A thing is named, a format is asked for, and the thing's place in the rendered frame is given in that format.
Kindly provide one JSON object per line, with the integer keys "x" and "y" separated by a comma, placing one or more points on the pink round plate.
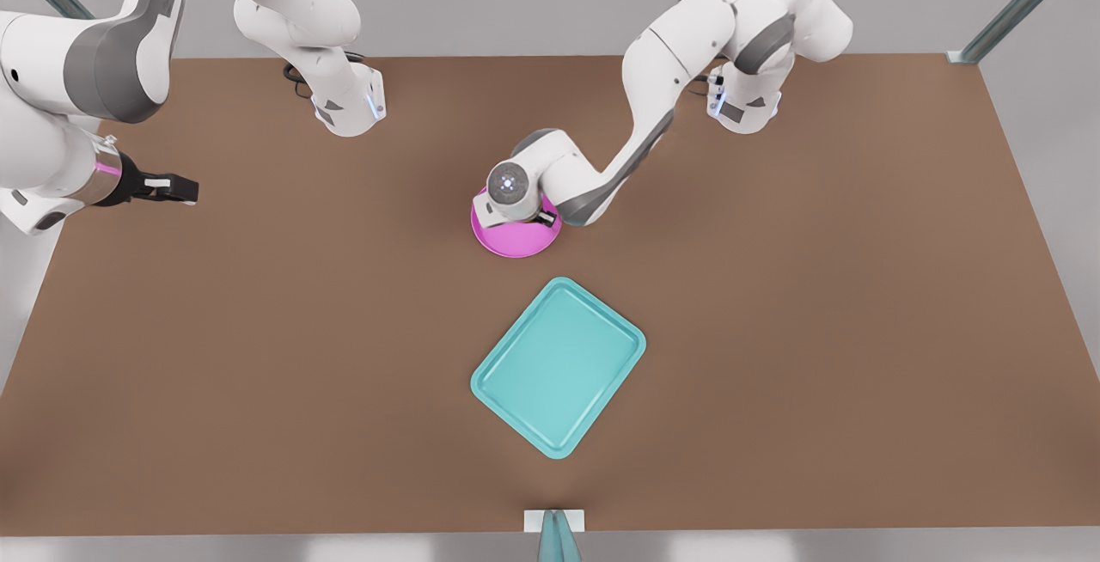
{"x": 516, "y": 241}

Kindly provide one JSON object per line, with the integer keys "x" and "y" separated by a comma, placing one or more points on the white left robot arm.
{"x": 653, "y": 64}

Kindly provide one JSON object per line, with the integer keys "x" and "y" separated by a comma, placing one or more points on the teal rectangular tray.
{"x": 559, "y": 369}

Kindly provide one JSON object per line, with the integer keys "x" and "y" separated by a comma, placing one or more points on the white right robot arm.
{"x": 51, "y": 72}

